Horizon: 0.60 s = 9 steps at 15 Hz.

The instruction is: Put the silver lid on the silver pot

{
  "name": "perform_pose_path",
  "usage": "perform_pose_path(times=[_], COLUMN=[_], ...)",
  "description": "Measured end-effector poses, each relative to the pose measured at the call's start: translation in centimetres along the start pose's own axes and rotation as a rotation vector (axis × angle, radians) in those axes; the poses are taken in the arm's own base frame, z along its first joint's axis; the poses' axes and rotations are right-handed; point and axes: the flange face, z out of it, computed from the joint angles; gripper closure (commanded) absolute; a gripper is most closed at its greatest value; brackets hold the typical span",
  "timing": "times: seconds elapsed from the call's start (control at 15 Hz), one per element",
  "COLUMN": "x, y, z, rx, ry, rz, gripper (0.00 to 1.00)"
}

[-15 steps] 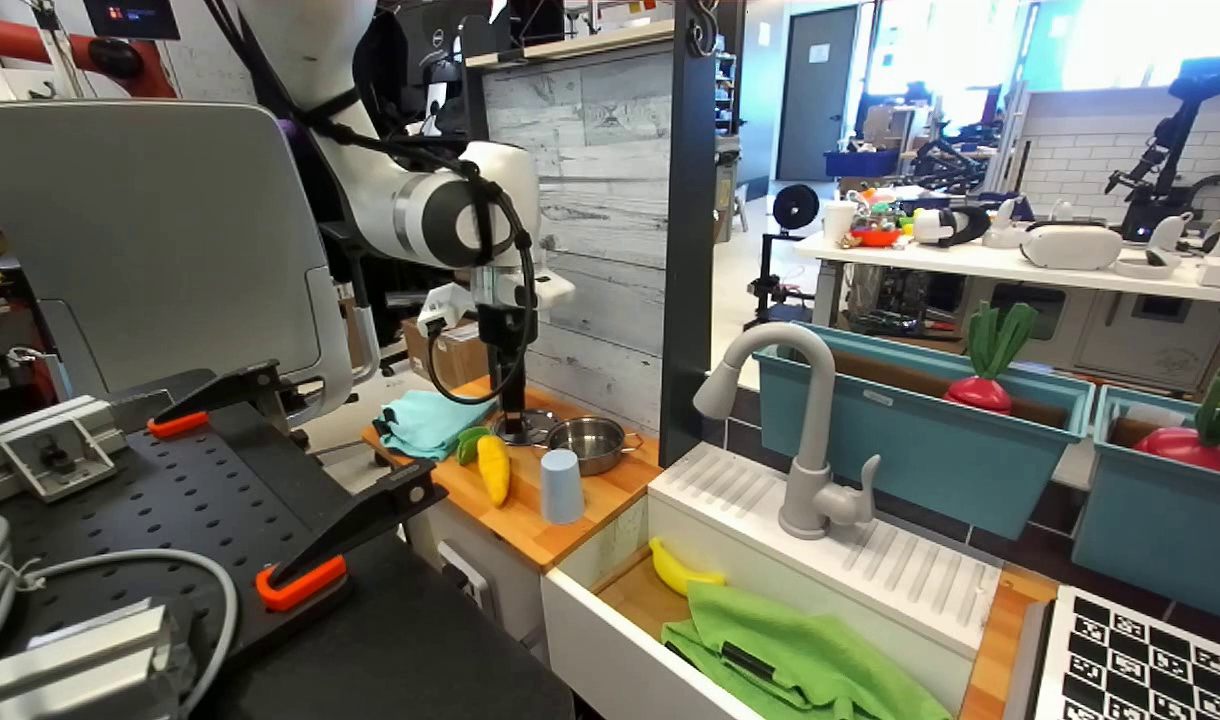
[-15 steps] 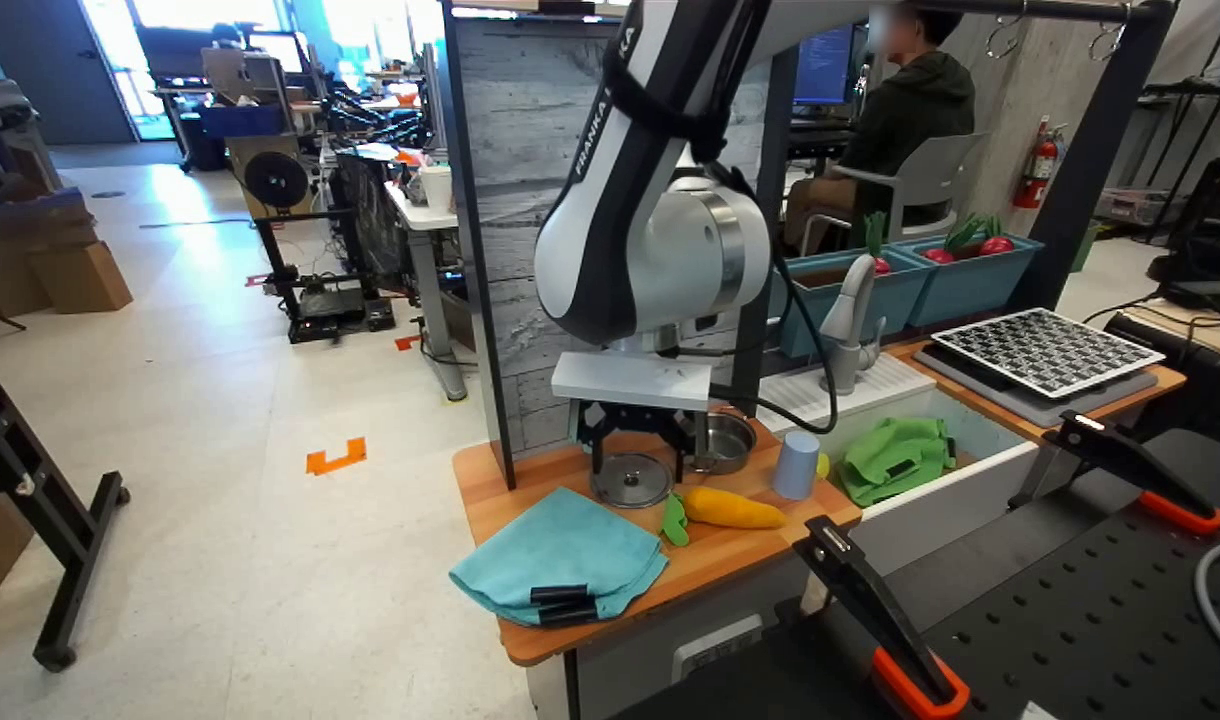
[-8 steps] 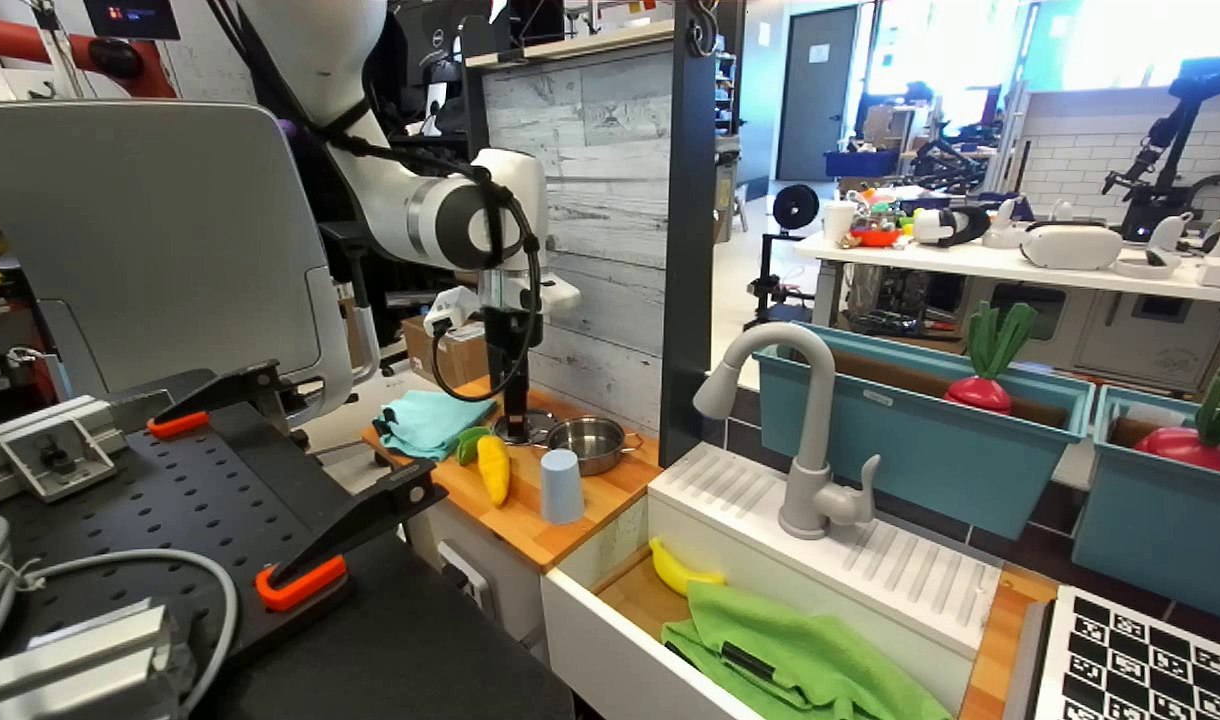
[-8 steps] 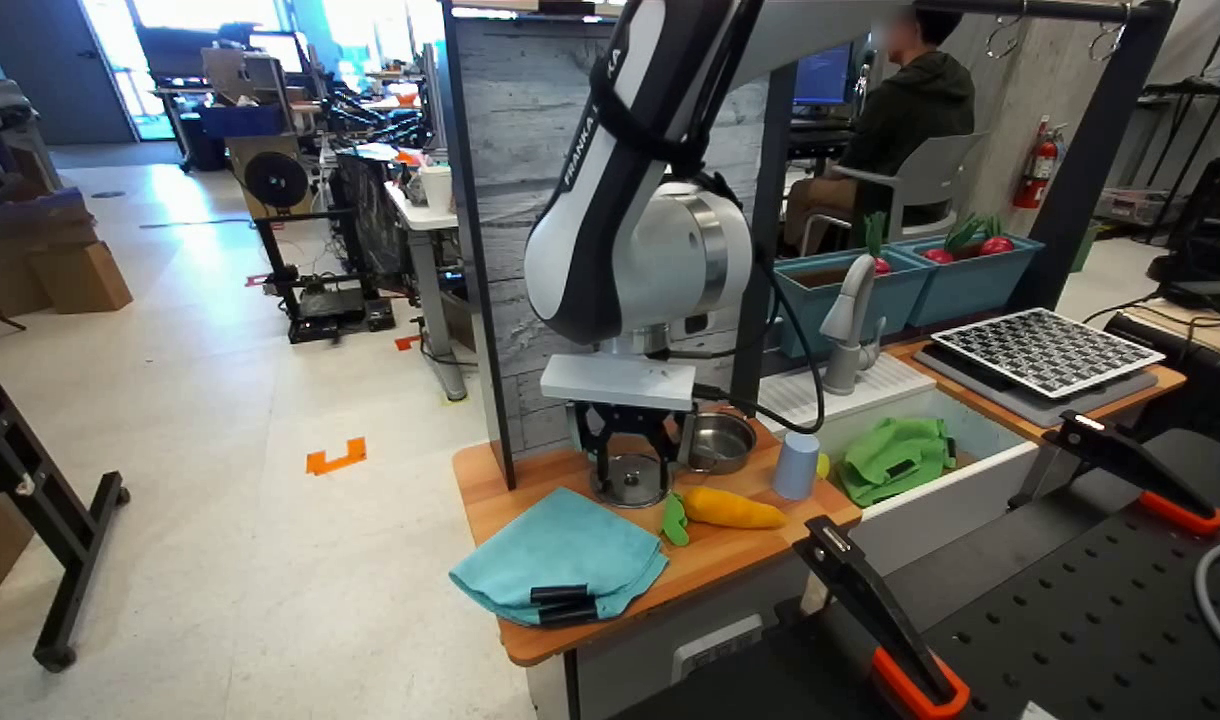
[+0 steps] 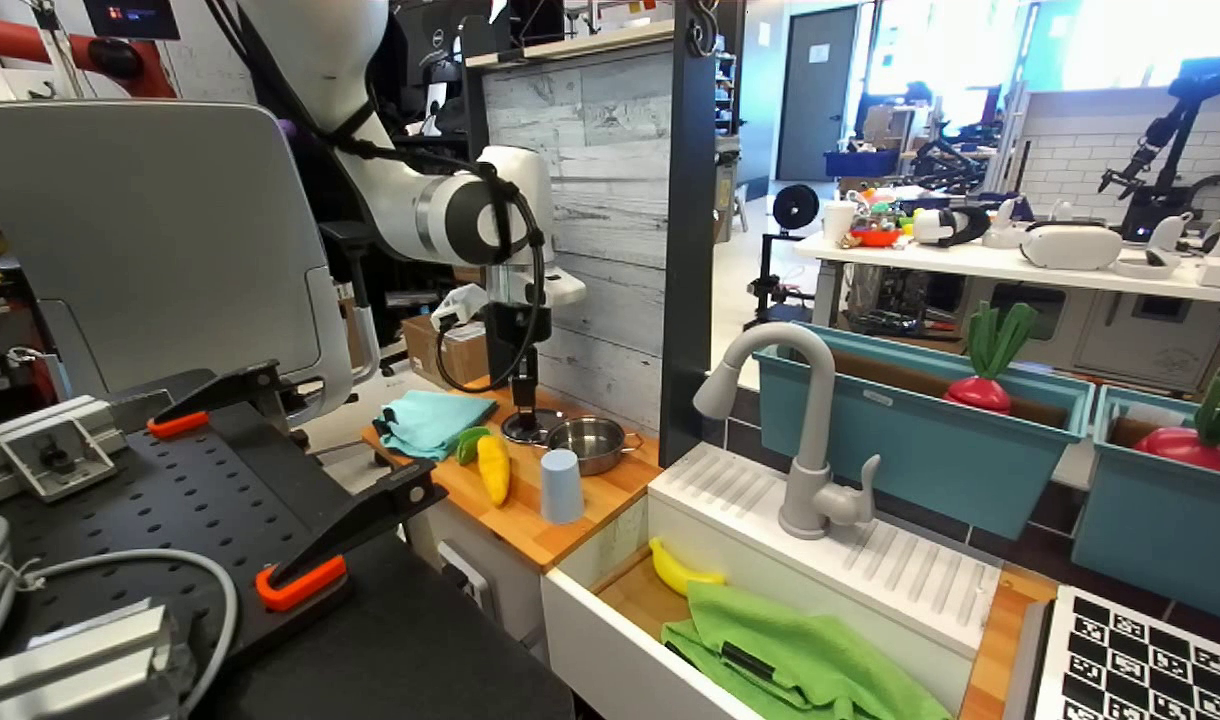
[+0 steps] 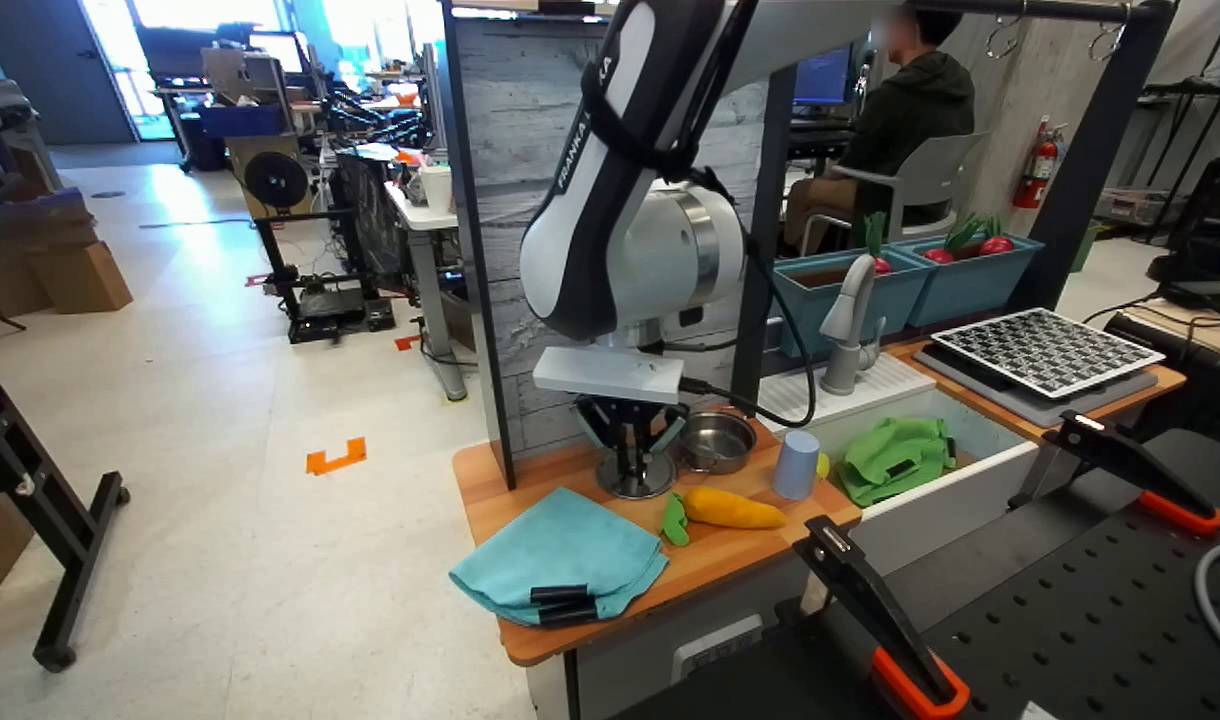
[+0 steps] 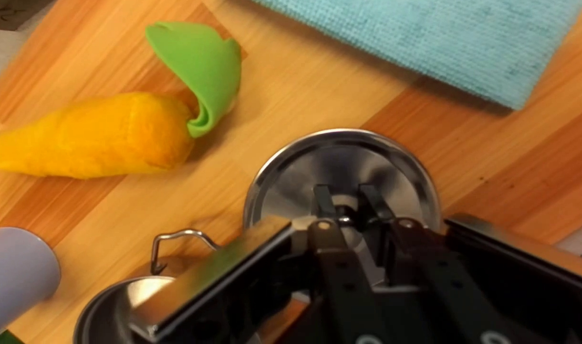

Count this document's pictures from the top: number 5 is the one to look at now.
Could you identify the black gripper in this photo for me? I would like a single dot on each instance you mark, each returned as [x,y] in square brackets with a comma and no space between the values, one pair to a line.
[513,336]

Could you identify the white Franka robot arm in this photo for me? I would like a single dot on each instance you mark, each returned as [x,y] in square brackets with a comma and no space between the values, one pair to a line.
[415,214]

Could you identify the silver pot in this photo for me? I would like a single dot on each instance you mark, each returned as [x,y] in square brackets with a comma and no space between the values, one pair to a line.
[595,443]

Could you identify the small cardboard box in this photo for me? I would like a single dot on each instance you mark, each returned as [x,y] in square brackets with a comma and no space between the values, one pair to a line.
[459,356]

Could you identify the light blue plastic cup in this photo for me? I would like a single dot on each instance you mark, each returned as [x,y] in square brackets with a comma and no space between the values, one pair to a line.
[560,486]

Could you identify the teal cloth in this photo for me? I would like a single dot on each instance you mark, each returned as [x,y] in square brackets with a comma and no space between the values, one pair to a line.
[431,421]

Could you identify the grey wooden backboard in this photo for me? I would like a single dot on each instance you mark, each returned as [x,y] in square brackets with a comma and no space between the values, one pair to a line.
[595,203]

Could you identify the yellow toy banana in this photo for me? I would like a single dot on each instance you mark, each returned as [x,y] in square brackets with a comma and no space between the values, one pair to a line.
[681,572]

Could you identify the white toy sink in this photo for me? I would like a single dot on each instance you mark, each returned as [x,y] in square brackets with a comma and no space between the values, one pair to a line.
[595,653]

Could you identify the grey toy faucet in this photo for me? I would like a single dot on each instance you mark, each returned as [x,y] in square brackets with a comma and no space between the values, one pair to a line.
[811,445]

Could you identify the black disc machine on stand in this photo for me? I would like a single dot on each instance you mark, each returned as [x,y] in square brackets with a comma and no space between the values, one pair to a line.
[793,207]

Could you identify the black perforated board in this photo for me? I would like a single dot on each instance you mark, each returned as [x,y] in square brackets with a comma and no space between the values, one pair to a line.
[171,502]

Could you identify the green cloth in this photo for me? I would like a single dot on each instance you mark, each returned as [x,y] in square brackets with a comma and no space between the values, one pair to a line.
[793,663]

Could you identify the teal planter box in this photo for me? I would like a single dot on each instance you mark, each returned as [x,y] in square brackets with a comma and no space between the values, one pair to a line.
[1160,521]
[929,445]

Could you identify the grey flat panel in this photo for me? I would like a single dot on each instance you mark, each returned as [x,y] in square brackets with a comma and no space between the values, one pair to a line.
[141,227]

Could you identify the red toy radish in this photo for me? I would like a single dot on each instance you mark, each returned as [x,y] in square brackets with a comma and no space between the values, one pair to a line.
[982,390]
[1189,445]

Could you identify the white background table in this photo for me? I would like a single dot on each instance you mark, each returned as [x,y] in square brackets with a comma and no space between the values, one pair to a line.
[1022,267]

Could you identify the red padded bar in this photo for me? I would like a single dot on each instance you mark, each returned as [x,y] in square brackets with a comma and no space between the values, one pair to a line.
[49,44]

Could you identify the black white checkered tray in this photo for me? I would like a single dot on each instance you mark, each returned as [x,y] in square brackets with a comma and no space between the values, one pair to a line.
[1142,667]

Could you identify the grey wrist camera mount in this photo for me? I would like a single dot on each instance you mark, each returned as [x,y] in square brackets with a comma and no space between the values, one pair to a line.
[459,305]

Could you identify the aluminium profile bracket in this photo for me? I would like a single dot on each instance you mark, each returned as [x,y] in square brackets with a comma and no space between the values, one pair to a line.
[72,663]
[54,452]

